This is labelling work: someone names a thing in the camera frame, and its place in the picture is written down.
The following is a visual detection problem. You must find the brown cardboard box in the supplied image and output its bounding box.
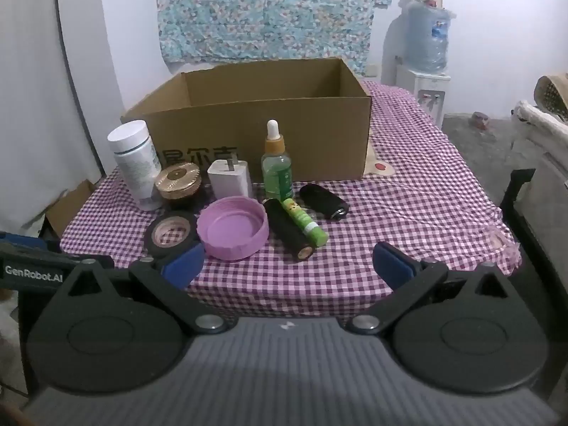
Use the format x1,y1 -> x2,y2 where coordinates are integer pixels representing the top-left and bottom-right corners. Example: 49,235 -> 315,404
121,57 -> 372,187

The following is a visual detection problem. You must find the grey curtain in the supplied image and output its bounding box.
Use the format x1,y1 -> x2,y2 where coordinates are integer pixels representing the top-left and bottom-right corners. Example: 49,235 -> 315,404
0,0 -> 120,231

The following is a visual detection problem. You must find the green stick tube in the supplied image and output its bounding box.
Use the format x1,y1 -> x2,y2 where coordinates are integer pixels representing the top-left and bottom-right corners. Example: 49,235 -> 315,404
283,198 -> 329,249

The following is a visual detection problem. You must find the gold lid jar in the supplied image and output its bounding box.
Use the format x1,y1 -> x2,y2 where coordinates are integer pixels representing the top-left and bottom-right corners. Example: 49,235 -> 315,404
154,163 -> 204,207

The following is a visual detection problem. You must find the purple checkered tablecloth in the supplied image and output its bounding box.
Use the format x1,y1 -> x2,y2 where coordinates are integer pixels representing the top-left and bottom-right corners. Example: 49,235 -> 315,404
60,77 -> 522,320

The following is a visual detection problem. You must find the black tape roll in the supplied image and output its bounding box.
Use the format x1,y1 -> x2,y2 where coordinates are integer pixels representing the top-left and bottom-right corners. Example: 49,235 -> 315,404
144,211 -> 205,260

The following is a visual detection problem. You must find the white plastic pill bottle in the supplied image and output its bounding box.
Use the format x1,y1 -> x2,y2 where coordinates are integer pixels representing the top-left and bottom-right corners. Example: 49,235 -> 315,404
108,120 -> 164,211

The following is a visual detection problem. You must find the black metal chair frame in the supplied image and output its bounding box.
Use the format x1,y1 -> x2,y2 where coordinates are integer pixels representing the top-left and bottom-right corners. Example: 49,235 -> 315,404
499,169 -> 568,302

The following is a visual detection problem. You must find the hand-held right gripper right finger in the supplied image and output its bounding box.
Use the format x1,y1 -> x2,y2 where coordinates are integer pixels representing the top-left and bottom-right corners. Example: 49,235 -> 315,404
346,241 -> 512,334

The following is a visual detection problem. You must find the pink plastic lid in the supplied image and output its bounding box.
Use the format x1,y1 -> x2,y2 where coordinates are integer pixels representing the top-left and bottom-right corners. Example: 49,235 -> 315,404
196,196 -> 269,262

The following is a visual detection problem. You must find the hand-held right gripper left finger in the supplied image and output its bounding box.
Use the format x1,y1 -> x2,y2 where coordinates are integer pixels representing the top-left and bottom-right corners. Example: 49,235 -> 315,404
66,243 -> 229,336

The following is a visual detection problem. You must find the blue water jug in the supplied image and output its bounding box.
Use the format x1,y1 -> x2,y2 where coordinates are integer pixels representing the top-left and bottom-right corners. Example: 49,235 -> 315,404
406,0 -> 452,72

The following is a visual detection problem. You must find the blue floral wall cloth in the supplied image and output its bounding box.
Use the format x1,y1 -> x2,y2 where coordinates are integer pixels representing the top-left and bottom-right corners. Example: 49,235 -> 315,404
156,0 -> 392,64

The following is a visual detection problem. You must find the green glass dropper bottle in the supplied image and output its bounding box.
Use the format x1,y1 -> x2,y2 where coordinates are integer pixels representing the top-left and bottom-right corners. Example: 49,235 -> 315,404
261,120 -> 294,202

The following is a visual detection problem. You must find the white bundled cloth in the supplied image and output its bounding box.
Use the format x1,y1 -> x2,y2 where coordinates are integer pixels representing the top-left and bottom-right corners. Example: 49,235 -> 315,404
510,100 -> 568,143

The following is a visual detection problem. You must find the white charger plug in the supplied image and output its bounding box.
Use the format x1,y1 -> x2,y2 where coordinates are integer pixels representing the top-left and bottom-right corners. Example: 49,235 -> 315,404
208,157 -> 255,200

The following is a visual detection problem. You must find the woven basket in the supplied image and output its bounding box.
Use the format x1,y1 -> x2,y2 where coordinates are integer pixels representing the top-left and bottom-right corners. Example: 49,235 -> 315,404
532,75 -> 568,120

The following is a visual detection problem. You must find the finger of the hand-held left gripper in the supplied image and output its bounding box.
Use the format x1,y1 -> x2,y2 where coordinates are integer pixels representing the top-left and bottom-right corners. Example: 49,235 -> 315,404
59,252 -> 115,271

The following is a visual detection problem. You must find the white water dispenser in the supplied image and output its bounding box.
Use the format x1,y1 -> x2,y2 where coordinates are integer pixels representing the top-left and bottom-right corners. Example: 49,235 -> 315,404
396,64 -> 451,129

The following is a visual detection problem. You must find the black oval case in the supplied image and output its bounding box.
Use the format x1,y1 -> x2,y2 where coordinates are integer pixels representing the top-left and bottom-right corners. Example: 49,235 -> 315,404
299,183 -> 349,220

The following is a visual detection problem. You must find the black cylinder tube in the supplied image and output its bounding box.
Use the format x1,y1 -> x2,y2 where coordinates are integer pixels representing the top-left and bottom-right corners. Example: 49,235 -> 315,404
263,198 -> 316,262

